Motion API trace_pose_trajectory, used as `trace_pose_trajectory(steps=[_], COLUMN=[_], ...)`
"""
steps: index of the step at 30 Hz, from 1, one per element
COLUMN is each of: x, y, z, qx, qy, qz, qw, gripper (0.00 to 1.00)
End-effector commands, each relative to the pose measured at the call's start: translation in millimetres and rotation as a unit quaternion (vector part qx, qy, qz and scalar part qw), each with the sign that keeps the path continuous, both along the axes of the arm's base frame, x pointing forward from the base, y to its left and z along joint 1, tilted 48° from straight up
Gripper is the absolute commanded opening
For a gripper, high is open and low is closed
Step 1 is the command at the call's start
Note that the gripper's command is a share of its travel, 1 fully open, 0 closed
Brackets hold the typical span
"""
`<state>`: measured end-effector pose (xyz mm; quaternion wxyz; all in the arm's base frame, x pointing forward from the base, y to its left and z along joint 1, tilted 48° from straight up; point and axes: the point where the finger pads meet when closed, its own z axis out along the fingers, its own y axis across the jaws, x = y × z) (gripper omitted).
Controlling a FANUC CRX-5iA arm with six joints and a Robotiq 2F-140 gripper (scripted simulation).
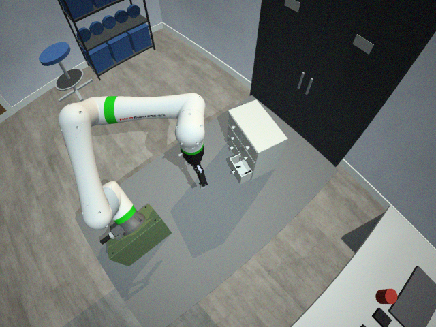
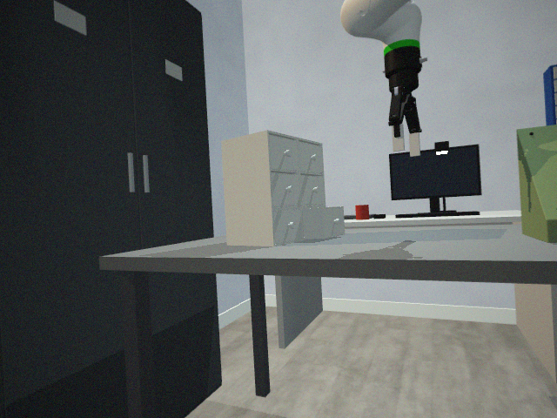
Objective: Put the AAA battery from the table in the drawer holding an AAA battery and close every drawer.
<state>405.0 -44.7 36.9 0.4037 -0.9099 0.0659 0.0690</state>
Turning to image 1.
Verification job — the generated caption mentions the small beige chest of grey drawers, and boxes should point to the small beige chest of grey drawers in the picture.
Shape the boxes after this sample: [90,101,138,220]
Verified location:
[228,100,287,181]

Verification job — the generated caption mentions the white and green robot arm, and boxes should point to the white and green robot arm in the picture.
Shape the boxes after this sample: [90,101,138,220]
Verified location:
[59,93,205,244]

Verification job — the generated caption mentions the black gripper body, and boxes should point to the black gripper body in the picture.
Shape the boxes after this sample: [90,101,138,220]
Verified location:
[186,158,202,168]

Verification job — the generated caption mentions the grey drawer front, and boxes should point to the grey drawer front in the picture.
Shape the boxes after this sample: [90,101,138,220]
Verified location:
[229,154,253,184]
[228,135,239,156]
[242,132,258,162]
[228,113,242,141]
[240,144,255,171]
[228,125,240,151]

